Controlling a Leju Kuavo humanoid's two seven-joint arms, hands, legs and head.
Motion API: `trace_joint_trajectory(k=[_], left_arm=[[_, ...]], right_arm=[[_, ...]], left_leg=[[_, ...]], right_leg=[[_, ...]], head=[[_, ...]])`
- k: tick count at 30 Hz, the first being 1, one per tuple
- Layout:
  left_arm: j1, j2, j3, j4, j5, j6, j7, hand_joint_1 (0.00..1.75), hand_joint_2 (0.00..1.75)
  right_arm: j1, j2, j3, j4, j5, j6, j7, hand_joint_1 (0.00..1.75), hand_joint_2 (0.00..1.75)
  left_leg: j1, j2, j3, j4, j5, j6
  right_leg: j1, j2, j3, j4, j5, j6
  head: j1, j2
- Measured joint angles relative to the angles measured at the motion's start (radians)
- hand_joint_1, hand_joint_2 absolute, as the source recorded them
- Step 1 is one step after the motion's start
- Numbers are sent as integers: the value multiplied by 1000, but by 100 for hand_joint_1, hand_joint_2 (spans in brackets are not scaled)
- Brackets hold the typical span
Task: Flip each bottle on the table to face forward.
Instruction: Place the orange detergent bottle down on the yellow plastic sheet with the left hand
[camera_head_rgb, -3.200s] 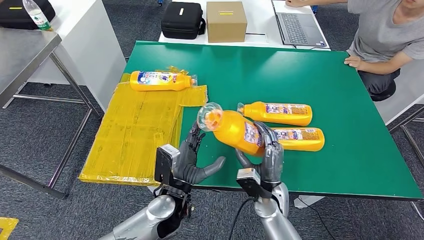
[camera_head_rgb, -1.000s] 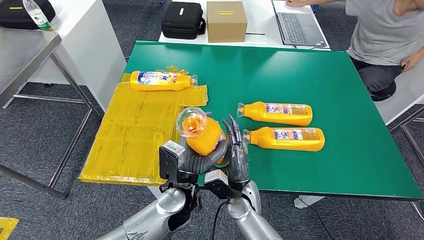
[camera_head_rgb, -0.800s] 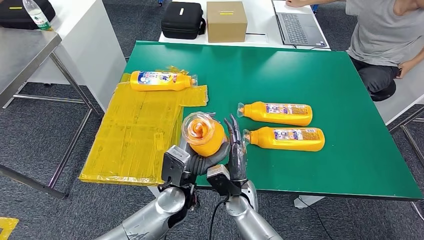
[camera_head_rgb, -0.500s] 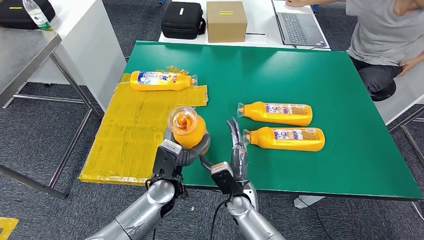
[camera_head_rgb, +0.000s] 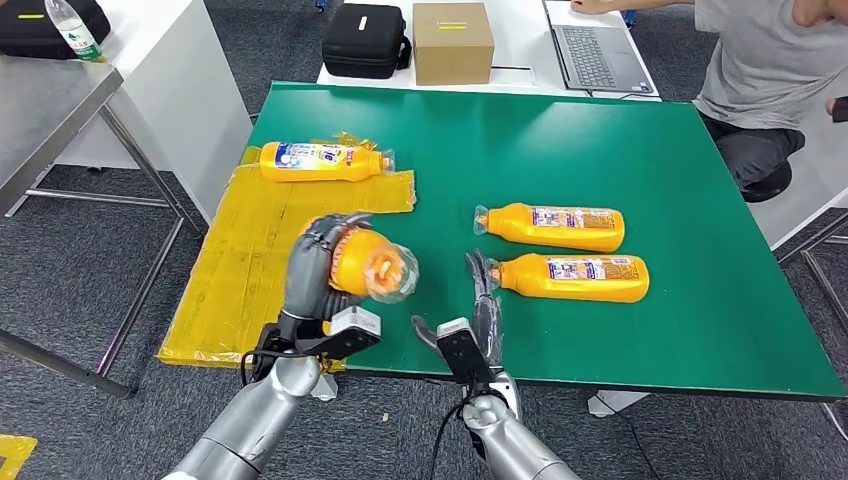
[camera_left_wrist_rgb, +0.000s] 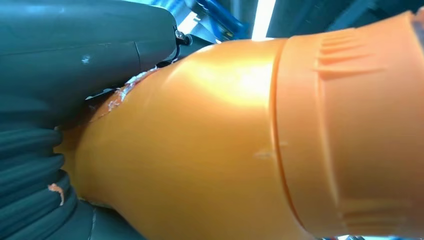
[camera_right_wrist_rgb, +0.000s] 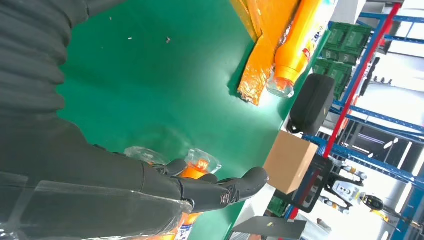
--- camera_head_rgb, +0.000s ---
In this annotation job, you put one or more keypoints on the person's left hand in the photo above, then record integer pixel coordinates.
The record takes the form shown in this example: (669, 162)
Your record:
(830, 106)

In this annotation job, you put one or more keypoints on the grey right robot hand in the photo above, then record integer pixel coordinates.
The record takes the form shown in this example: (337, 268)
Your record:
(489, 324)

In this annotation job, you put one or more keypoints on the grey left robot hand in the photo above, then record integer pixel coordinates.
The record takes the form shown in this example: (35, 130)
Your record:
(305, 278)

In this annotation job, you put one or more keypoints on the person's right hand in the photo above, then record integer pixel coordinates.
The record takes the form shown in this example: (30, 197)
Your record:
(591, 5)

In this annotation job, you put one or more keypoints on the orange detergent bottle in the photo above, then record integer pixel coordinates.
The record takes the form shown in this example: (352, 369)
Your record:
(517, 225)
(530, 278)
(318, 162)
(358, 262)

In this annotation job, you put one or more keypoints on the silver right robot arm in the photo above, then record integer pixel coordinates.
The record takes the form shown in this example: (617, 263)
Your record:
(510, 444)

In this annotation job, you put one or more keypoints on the clear plastic water bottle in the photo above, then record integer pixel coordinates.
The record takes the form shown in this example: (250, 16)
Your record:
(73, 30)

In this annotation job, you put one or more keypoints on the grey laptop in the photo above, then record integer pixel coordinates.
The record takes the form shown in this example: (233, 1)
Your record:
(596, 60)

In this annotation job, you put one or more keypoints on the yellow taped cardboard sheet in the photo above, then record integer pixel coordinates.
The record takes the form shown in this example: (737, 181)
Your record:
(232, 278)

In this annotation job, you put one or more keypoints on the person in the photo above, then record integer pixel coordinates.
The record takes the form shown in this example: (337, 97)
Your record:
(762, 66)

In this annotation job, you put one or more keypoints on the white desk with metal legs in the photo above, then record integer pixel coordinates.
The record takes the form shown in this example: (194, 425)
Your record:
(821, 205)

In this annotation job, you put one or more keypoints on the black stool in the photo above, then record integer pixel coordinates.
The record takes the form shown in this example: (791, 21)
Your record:
(768, 189)

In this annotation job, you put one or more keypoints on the white table foot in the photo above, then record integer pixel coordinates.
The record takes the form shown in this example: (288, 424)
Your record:
(326, 389)
(616, 404)

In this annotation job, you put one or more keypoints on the brown cardboard box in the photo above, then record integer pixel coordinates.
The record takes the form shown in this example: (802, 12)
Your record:
(452, 56)

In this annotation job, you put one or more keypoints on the white table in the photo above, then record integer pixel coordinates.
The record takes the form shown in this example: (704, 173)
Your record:
(192, 99)

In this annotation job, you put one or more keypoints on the steel table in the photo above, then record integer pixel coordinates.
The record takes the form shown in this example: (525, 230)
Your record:
(46, 112)

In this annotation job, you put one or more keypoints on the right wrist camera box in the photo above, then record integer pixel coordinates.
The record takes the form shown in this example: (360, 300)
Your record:
(464, 361)

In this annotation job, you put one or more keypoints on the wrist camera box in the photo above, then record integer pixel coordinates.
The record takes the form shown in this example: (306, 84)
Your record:
(354, 324)
(464, 361)

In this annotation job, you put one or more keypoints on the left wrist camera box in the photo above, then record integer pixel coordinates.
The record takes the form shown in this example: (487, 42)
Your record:
(354, 324)

